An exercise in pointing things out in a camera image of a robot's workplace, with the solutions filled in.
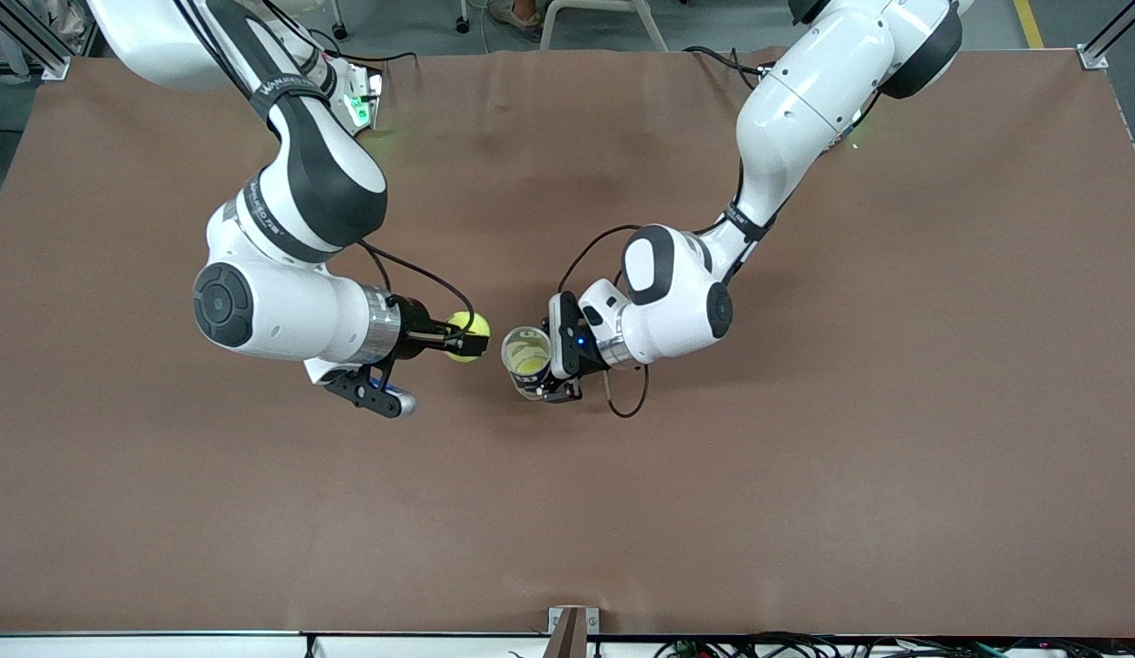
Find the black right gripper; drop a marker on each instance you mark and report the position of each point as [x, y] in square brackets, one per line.
[414, 330]

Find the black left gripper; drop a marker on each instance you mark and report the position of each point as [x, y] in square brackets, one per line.
[585, 362]

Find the yellow tennis ball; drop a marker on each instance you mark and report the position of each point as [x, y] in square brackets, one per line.
[531, 365]
[465, 322]

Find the clear tennis ball can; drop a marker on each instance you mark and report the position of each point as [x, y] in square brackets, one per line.
[522, 340]

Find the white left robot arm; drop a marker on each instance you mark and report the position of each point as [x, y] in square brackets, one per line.
[805, 100]

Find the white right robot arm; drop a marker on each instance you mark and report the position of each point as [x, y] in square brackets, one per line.
[293, 311]

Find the brown table cover sheet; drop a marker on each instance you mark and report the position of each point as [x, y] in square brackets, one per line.
[567, 512]

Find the person's foot in sandal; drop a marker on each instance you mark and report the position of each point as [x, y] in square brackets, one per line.
[518, 23]

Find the white stool legs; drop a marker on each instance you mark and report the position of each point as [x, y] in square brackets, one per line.
[652, 27]

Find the metal table edge bracket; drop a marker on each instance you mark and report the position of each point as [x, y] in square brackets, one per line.
[556, 621]

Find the aluminium frame profile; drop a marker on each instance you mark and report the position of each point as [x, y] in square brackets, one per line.
[54, 66]
[1093, 59]

